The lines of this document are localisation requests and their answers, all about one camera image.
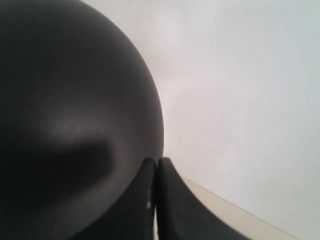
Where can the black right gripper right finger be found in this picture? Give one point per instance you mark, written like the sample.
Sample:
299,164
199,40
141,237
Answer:
180,215

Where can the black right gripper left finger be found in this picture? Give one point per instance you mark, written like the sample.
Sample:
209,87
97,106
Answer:
132,216

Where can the black helmet with tinted visor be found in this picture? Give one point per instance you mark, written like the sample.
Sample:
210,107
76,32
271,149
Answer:
79,113

